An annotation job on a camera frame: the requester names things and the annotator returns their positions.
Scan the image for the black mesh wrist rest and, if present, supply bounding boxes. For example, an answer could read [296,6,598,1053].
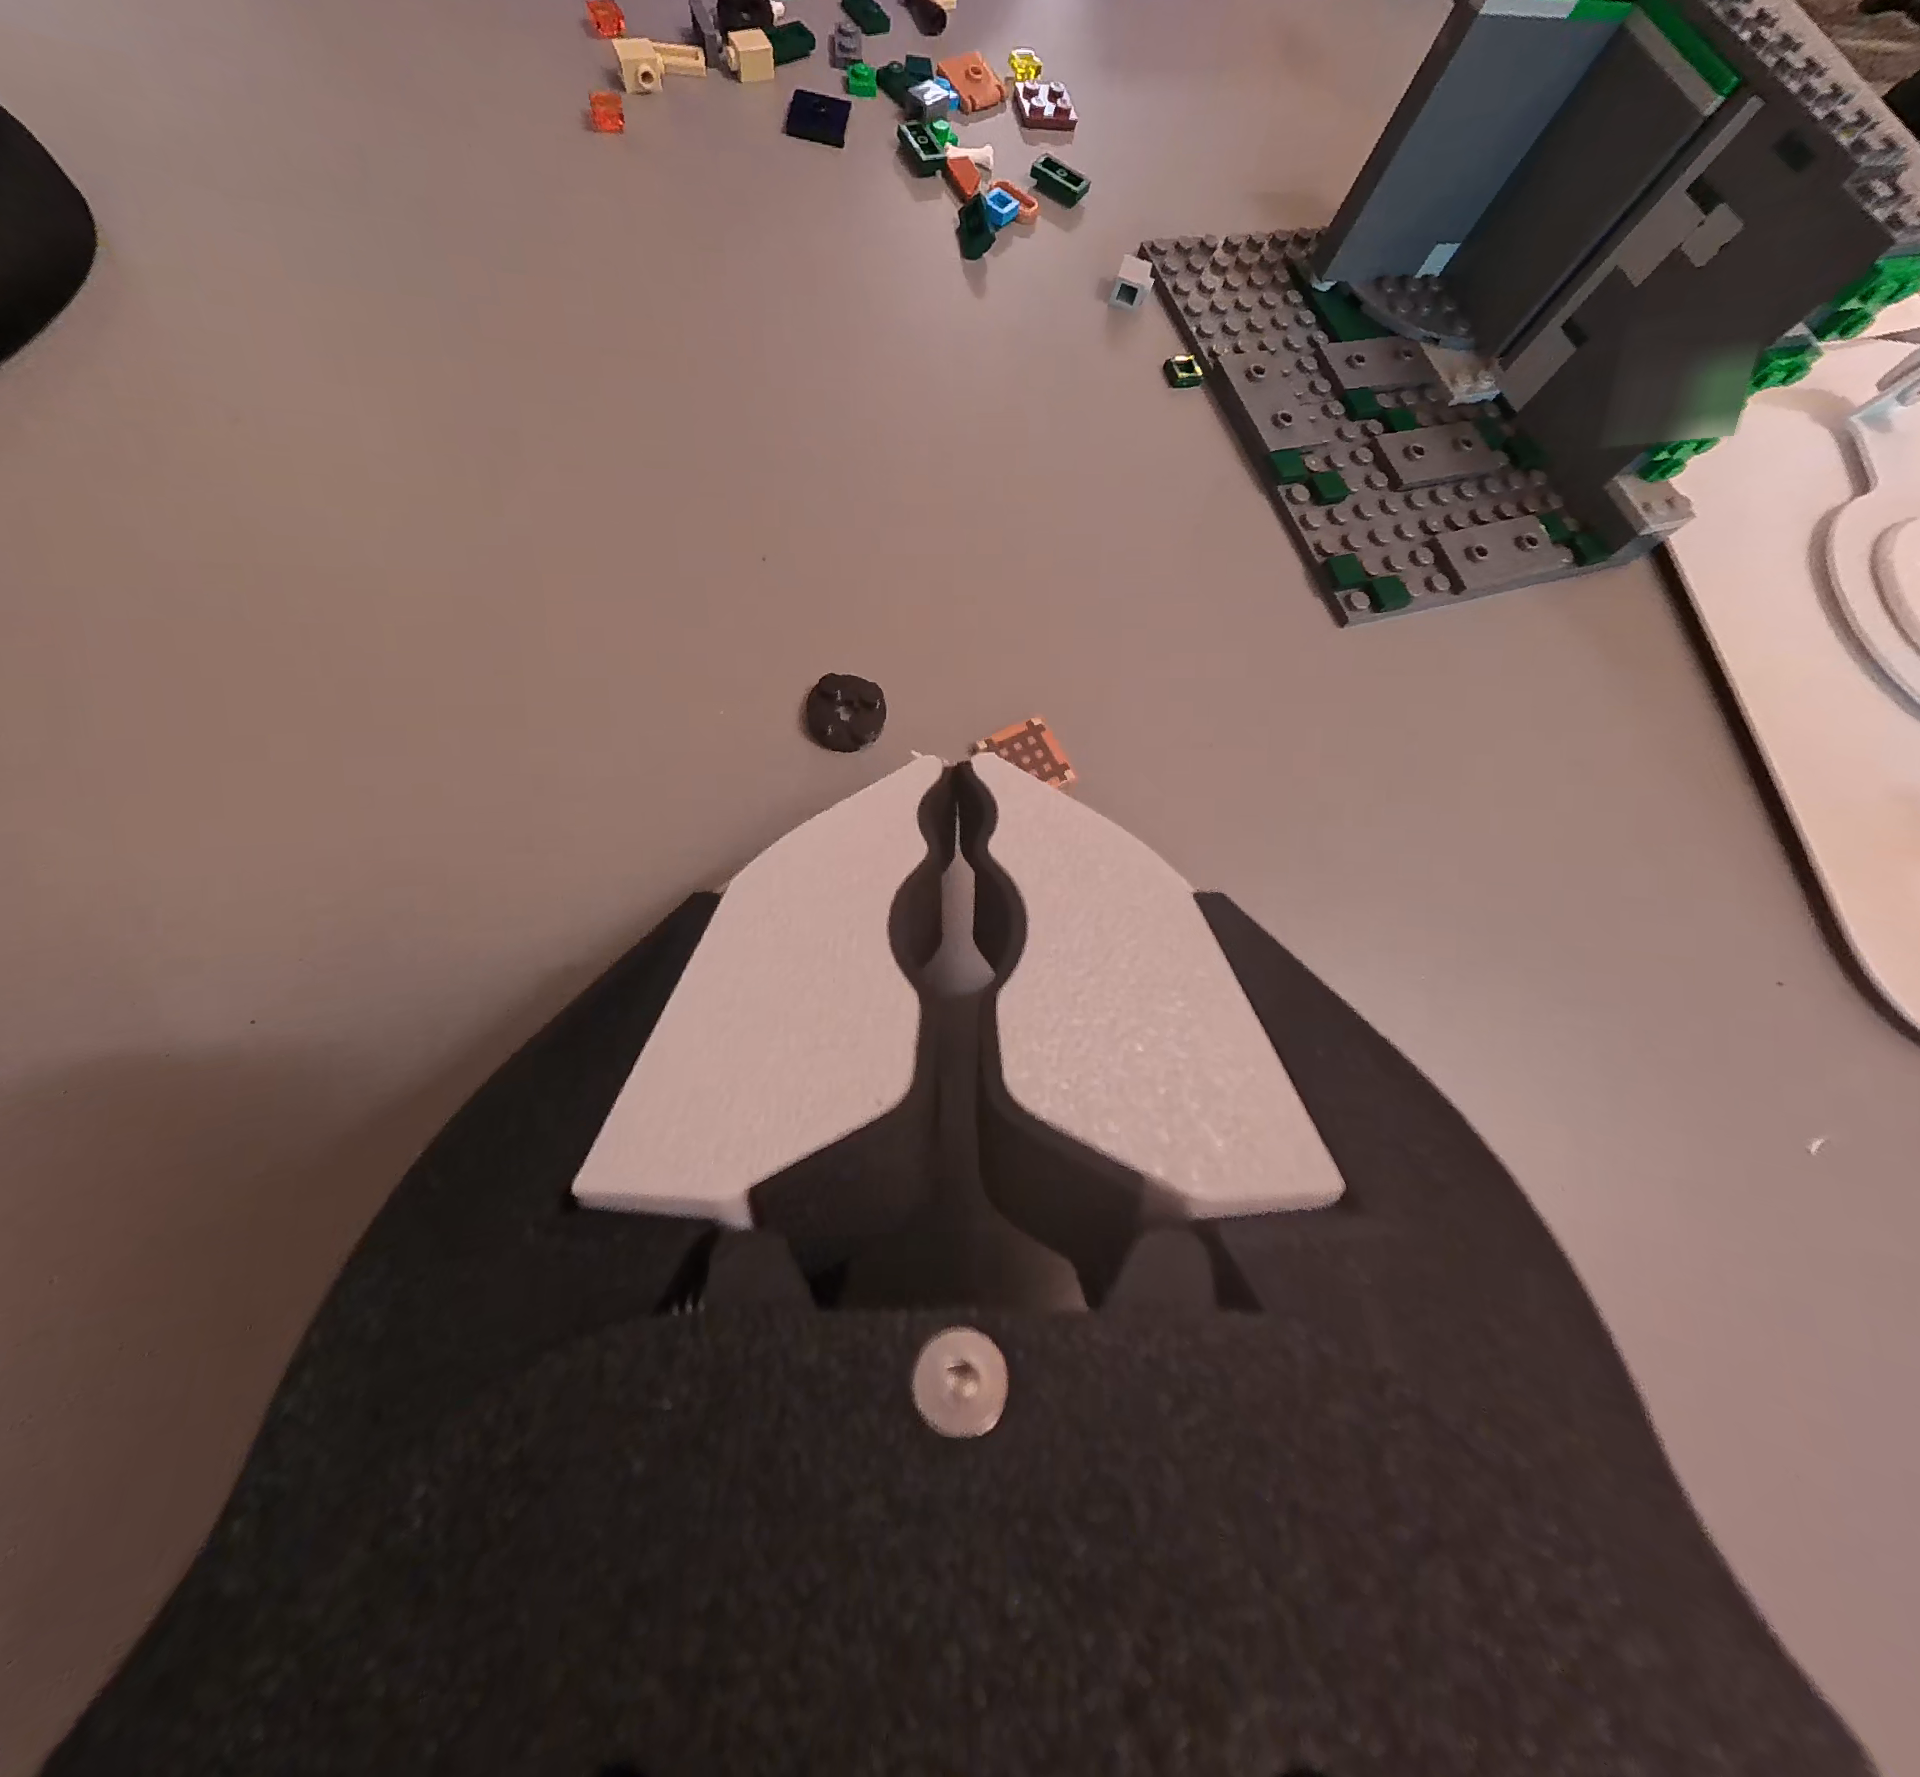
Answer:
[0,104,100,366]

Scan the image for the white flat pad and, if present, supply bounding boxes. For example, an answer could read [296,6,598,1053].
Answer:
[1657,307,1920,1029]

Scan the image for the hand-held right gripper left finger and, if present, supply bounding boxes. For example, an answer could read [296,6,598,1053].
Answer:
[572,757,965,1308]

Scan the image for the scattered small toy bricks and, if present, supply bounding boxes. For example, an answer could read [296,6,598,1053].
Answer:
[584,0,1094,261]

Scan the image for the black round toy plate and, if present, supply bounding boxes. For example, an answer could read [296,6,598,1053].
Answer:
[806,670,891,757]

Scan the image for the grey desk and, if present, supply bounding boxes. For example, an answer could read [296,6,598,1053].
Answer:
[0,0,1920,1777]

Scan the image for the grey toy rock structure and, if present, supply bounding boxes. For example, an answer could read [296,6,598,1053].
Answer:
[1313,0,1920,565]

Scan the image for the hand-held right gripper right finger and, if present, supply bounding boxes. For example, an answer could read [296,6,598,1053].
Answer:
[966,757,1349,1308]

